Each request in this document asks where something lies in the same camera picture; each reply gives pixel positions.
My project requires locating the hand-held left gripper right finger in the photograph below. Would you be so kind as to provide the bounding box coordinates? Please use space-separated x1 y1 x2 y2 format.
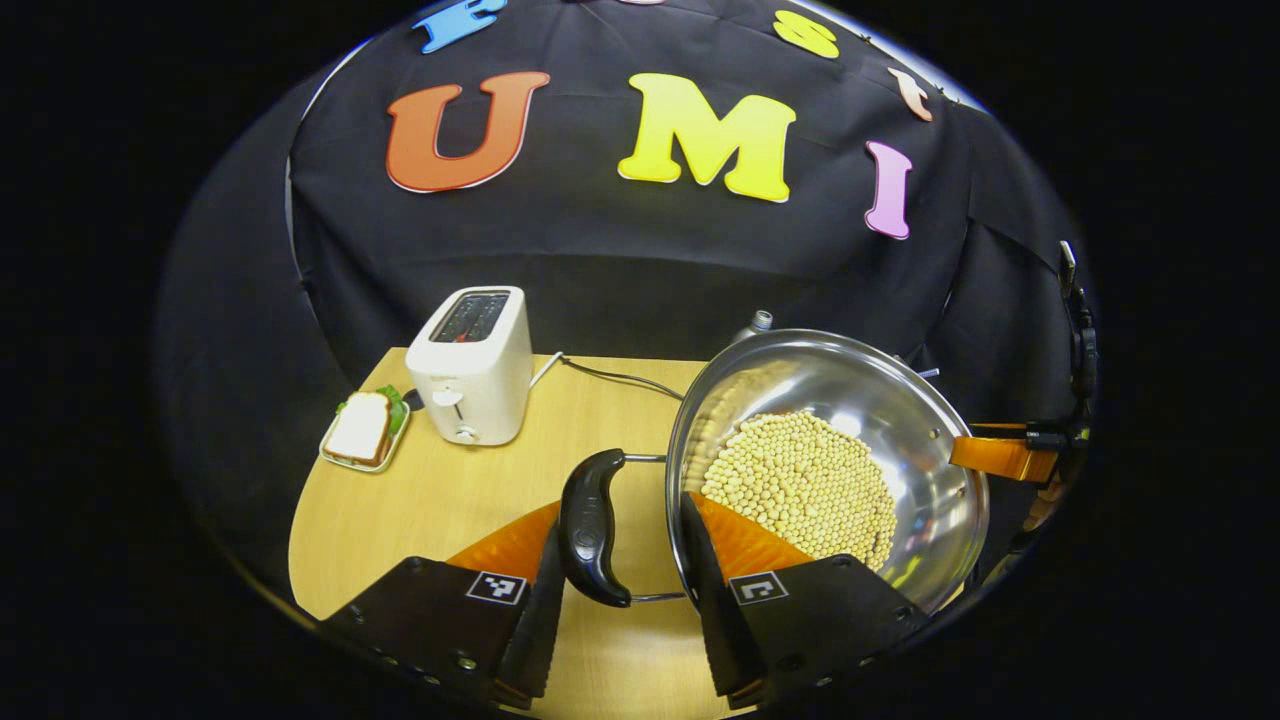
680 490 931 711

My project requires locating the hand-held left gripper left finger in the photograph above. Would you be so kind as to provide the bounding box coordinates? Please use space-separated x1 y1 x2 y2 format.
318 500 567 713

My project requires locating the stainless steel pot black handle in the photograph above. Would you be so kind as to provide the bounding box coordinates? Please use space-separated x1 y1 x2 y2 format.
558 329 991 616

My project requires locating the pile of soybeans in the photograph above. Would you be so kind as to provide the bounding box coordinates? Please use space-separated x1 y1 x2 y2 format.
700 410 899 573

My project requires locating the white toaster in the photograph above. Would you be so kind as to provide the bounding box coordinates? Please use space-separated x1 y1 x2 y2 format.
404 286 534 447

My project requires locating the toy sandwich with lettuce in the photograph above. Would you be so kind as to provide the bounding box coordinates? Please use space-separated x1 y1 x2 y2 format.
322 385 409 466

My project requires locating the thin power cable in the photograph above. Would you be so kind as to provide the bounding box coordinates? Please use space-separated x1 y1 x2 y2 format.
528 352 686 401

